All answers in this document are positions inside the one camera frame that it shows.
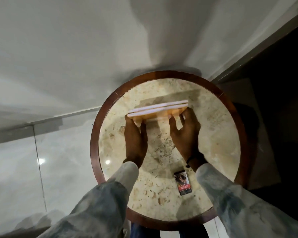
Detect round marble wooden-rimmed table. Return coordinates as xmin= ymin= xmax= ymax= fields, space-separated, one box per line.
xmin=90 ymin=70 xmax=248 ymax=231

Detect black wrist band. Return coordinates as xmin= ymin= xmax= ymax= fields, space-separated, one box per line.
xmin=185 ymin=152 xmax=204 ymax=168

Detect person's right hand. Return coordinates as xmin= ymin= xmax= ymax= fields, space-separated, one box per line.
xmin=169 ymin=108 xmax=204 ymax=164

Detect small dark printed packet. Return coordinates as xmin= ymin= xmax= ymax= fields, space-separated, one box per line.
xmin=174 ymin=170 xmax=192 ymax=196

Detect person's blue trouser legs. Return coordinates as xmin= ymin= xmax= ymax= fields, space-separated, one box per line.
xmin=130 ymin=222 xmax=209 ymax=238

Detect person's left forearm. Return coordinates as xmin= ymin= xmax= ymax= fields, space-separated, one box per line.
xmin=37 ymin=160 xmax=139 ymax=238

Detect person's right forearm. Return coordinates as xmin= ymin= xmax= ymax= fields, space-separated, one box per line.
xmin=187 ymin=156 xmax=298 ymax=238

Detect person's left hand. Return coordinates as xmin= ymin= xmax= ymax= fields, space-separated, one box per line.
xmin=124 ymin=115 xmax=148 ymax=169

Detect orange white box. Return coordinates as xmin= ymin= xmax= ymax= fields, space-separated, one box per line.
xmin=127 ymin=100 xmax=189 ymax=127

